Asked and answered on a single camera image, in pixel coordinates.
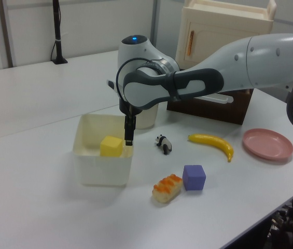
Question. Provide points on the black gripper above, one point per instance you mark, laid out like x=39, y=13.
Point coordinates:
x=130, y=111

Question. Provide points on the cream plastic box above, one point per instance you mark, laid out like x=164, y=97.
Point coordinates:
x=102, y=168

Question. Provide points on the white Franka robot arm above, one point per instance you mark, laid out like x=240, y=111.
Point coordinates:
x=265, y=59

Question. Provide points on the small beige trash can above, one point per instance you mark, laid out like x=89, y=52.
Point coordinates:
x=148, y=116

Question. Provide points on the yellow cube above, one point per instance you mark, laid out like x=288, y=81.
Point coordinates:
x=111, y=146

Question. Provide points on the panda toy figure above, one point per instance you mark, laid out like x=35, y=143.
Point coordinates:
x=165, y=144

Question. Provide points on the toy bread loaf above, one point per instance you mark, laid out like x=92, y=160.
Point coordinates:
x=167, y=189

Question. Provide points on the open wooden drawer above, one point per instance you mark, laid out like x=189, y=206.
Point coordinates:
x=208, y=111

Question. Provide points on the purple cube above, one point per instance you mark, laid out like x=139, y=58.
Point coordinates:
x=193, y=178

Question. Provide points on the yellow toy banana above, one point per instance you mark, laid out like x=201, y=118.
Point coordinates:
x=216, y=141

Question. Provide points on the dark wooden drawer cabinet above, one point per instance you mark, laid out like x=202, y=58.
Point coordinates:
x=248, y=103

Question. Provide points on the black pole stand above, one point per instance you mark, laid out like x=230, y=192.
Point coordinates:
x=56, y=31

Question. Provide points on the pink plate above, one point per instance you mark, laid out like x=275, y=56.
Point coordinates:
x=268, y=144

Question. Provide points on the cream toy kitchen cabinet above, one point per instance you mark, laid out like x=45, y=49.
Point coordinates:
x=226, y=20

